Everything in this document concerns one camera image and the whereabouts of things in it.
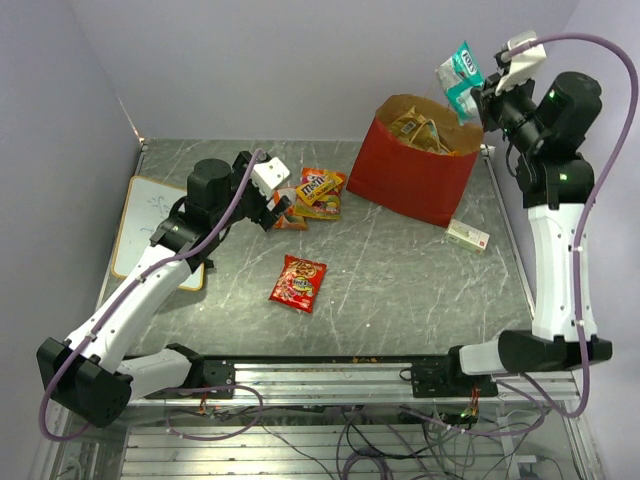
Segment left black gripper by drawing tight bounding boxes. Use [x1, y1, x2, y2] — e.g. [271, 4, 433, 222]
[213, 150, 291, 231]

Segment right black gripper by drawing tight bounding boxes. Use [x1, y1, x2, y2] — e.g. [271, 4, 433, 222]
[473, 67, 546, 154]

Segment orange snack packet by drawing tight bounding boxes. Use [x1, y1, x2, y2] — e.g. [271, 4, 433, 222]
[269, 187, 308, 231]

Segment teal Fox's candy bag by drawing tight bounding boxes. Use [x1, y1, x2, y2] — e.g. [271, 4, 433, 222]
[435, 41, 484, 125]

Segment brown snack pouch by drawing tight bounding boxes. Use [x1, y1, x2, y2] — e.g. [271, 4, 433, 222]
[387, 106, 457, 156]

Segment red paper bag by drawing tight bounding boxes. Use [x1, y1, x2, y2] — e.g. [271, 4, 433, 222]
[346, 94, 484, 228]

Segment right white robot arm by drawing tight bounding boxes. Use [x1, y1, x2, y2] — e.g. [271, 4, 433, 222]
[440, 72, 613, 396]

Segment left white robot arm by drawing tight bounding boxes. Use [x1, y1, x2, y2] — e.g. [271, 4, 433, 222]
[36, 149, 291, 438]

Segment yellow M&M's bag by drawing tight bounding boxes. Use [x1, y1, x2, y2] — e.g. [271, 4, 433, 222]
[295, 172, 344, 206]

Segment orange Fox's candy bag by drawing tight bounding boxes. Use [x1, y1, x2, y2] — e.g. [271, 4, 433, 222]
[294, 167, 347, 220]

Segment small red snack packet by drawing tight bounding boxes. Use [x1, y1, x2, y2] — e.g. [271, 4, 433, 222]
[269, 255, 327, 314]

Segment small white box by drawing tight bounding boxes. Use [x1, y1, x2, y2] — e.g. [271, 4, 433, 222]
[445, 219, 490, 254]

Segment small whiteboard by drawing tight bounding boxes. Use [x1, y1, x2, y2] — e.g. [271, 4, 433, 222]
[111, 176, 186, 279]

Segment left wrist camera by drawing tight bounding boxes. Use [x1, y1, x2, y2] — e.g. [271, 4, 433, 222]
[251, 157, 291, 199]

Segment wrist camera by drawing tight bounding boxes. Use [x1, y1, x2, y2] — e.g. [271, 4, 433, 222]
[495, 30, 547, 95]
[251, 157, 291, 199]

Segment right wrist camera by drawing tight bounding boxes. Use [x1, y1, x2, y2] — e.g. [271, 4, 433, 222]
[495, 30, 547, 95]

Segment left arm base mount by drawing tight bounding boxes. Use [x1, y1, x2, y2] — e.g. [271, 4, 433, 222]
[163, 360, 236, 399]

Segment aluminium rail frame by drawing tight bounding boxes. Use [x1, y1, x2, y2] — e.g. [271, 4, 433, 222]
[32, 357, 604, 479]

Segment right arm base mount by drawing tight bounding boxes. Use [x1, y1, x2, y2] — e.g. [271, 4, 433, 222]
[399, 355, 498, 399]

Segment loose cables under table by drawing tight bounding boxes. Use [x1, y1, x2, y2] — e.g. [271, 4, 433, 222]
[164, 382, 546, 480]

